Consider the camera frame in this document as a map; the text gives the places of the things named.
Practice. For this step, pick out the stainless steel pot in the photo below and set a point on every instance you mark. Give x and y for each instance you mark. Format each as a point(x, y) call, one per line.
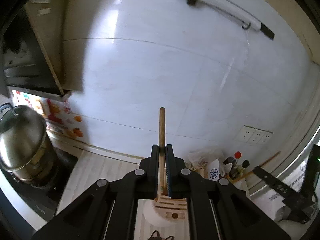
point(23, 155)

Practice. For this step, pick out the black induction cooker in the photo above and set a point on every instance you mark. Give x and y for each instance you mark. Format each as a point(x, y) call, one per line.
point(50, 192)

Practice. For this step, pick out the white wall outlet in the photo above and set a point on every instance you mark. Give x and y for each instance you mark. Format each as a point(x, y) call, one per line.
point(245, 133)
point(257, 137)
point(266, 137)

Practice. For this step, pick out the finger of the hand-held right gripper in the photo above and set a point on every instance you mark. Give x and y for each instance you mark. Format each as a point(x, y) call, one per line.
point(272, 182)

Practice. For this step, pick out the red cap sauce bottle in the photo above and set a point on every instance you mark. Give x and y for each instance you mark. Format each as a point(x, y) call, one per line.
point(231, 161)

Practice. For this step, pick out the glass pot lid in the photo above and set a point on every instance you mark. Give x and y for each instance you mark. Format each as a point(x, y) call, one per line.
point(21, 116)

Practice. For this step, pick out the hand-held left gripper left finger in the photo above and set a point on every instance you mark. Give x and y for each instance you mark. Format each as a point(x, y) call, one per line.
point(155, 172)

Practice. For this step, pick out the colourful wall sticker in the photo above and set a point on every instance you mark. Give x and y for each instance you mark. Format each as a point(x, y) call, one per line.
point(55, 112)

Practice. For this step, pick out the clear plastic bag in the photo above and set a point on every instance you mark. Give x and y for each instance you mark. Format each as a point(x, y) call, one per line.
point(202, 157)

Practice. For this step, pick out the beige wall cabinet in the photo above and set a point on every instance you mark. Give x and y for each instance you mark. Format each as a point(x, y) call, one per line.
point(67, 30)

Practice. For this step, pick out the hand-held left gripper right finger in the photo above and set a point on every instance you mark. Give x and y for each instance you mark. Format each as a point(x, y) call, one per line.
point(169, 175)

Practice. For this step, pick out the black cap sauce bottle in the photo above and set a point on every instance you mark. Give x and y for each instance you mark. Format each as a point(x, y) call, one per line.
point(240, 168)

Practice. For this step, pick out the beige utensil holder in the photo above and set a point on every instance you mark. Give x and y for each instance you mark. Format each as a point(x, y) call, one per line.
point(165, 210)

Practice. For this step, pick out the white labelled packet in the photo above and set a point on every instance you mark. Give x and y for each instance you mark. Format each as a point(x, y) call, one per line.
point(213, 171)

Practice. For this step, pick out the thin wooden chopstick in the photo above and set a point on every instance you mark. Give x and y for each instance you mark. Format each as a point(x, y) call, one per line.
point(270, 158)

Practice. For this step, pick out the black range hood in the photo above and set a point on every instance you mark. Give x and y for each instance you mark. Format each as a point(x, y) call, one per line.
point(22, 62)

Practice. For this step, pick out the black object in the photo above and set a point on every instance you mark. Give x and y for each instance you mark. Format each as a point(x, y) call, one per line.
point(161, 236)

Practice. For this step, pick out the white wall rail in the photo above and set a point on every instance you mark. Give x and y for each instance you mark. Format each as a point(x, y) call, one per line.
point(225, 3)

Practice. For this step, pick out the black rail hook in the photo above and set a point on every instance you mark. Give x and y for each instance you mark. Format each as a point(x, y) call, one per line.
point(192, 0)

